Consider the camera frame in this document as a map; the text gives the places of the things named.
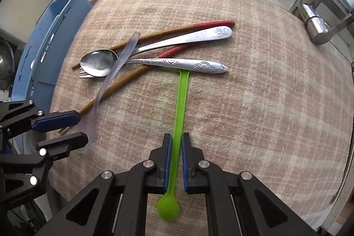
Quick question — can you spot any checked beige cloth mat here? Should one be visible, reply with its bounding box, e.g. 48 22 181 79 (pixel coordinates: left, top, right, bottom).
46 0 354 236

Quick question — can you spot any blue plastic utensil basket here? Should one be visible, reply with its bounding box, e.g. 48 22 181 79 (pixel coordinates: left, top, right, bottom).
11 0 105 104

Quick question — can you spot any metal pot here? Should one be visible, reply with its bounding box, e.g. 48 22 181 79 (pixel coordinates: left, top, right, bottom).
0 40 15 82

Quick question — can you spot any clear plastic spoon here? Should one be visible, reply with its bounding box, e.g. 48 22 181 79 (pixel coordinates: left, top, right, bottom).
76 31 141 153

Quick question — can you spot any red-tipped wooden chopstick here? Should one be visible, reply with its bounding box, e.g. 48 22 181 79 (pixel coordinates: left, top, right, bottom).
59 42 195 134
71 20 235 70

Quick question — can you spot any chrome faucet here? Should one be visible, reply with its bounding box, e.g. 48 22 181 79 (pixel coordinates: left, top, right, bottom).
289 0 354 46

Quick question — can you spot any green plastic spoon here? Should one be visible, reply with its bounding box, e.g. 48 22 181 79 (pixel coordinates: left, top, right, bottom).
156 69 191 222

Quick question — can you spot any metal fork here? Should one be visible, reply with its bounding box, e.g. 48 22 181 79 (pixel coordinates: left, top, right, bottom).
79 26 233 79

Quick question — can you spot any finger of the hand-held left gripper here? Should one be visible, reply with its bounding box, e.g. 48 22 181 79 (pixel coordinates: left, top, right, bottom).
0 133 89 193
0 100 81 132

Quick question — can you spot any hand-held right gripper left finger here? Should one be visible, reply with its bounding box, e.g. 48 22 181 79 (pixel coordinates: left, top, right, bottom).
36 133 172 236

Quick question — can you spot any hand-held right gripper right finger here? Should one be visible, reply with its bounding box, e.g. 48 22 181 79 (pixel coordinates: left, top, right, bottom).
182 133 318 236

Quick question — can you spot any metal spoon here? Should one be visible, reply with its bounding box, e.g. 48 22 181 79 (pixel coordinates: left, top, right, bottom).
80 49 229 77

